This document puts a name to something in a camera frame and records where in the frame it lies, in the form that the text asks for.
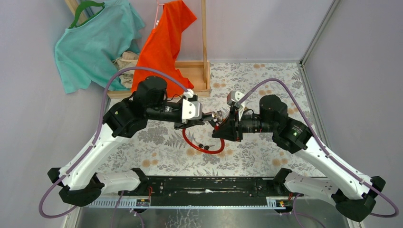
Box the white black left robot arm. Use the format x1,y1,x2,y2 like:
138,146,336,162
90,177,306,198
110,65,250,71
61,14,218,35
48,76,203,207

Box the orange shirt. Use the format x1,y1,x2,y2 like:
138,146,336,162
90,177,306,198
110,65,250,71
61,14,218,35
137,0,197,89

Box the black headed keys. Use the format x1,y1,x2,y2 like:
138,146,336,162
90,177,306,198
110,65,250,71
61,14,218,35
198,143,210,151

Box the red cable lock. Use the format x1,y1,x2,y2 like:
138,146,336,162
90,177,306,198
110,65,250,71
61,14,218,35
182,110,225,154

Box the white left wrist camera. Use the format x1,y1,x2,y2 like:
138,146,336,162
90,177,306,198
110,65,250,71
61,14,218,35
181,95,202,123

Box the wooden clothes rack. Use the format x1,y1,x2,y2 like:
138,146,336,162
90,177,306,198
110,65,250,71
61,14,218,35
64,0,211,99

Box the floral table mat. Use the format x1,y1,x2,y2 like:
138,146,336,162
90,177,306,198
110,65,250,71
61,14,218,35
98,63,322,177

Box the pink clothes hanger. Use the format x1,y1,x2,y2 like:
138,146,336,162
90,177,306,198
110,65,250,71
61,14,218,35
153,0,164,29

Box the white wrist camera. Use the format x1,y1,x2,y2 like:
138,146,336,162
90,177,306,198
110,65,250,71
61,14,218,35
181,95,202,123
227,91,245,119

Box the beige crumpled cloth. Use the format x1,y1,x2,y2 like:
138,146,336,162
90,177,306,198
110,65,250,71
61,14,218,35
112,51,138,89

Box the teal shirt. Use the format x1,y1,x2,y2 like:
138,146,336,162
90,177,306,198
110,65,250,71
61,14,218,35
55,0,145,94

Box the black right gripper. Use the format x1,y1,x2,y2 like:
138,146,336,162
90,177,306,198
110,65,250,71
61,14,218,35
212,106,276,142

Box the green clothes hanger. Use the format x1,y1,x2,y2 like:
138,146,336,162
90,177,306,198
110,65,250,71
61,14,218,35
68,0,105,29

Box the aluminium frame rail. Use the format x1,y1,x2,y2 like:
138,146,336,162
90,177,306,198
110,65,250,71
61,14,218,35
300,0,342,67

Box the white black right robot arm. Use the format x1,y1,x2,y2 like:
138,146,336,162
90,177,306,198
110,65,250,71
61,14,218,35
212,91,385,222

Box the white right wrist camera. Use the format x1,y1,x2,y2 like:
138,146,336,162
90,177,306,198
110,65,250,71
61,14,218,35
227,91,245,119

